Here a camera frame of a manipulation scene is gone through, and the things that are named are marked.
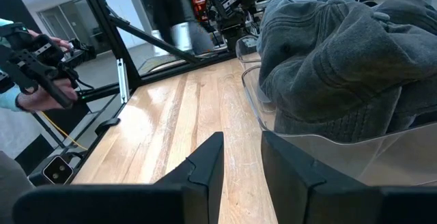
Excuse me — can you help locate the black aluminium table frame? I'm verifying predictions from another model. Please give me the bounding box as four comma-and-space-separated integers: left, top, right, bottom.
27, 0, 240, 187

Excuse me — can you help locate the small black white camera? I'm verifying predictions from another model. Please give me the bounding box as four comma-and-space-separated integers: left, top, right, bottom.
42, 155, 74, 186

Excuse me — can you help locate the clear plastic bin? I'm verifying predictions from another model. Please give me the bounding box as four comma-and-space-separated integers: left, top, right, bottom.
241, 65, 437, 187
234, 34, 262, 71

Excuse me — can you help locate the person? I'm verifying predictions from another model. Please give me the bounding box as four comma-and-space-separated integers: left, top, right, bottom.
0, 18, 37, 224

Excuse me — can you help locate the black table clamp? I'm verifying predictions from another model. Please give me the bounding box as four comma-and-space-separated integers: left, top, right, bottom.
94, 117, 121, 136

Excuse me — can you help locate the black leader arm handle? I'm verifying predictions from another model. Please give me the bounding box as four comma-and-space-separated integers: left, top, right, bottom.
0, 22, 98, 111

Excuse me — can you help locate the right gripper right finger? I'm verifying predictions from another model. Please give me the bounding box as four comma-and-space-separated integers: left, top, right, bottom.
261, 130, 328, 224

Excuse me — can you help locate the person's hand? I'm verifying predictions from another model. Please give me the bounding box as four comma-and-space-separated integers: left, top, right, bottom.
15, 79, 79, 112
27, 29, 73, 53

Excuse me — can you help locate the silver frame bracket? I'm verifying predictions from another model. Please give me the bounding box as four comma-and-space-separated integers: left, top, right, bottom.
115, 58, 131, 104

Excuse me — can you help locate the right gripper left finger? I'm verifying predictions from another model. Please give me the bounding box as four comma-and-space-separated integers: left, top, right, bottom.
153, 131, 225, 224

